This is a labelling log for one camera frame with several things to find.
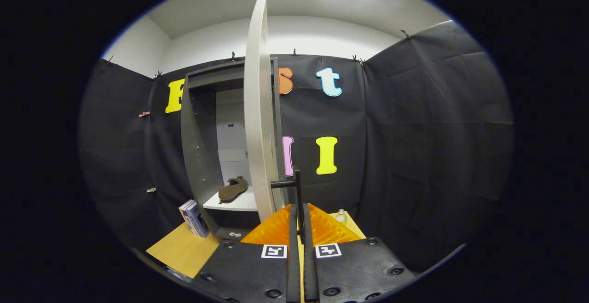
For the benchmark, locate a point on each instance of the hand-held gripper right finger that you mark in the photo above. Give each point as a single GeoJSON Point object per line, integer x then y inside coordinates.
{"type": "Point", "coordinates": [309, 270]}

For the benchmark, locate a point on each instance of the white spine book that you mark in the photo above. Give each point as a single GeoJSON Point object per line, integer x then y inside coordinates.
{"type": "Point", "coordinates": [185, 213]}

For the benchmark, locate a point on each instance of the small green cap bottle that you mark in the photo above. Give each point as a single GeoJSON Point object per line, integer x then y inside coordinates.
{"type": "Point", "coordinates": [341, 218]}

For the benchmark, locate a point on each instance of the brown fuzzy shoe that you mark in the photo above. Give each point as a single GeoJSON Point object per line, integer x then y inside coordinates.
{"type": "Point", "coordinates": [232, 190]}

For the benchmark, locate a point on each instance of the black backdrop cloth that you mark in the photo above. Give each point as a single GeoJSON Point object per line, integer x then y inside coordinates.
{"type": "Point", "coordinates": [437, 132]}

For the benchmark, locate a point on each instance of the blue book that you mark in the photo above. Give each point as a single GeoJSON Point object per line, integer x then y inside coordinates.
{"type": "Point", "coordinates": [199, 220]}

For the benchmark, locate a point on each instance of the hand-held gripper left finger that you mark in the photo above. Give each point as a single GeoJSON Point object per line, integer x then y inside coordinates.
{"type": "Point", "coordinates": [293, 266]}

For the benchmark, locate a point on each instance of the white cabinet shelf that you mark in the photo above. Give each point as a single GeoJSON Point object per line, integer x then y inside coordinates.
{"type": "Point", "coordinates": [239, 204]}

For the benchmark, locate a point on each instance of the blue white object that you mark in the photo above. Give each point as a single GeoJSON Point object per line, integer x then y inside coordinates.
{"type": "Point", "coordinates": [178, 274]}

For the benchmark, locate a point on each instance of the white shoe cabinet door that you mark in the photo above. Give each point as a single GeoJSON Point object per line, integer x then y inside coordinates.
{"type": "Point", "coordinates": [257, 109]}

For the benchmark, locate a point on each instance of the grey shoe cabinet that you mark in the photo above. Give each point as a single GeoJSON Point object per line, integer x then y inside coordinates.
{"type": "Point", "coordinates": [202, 155]}

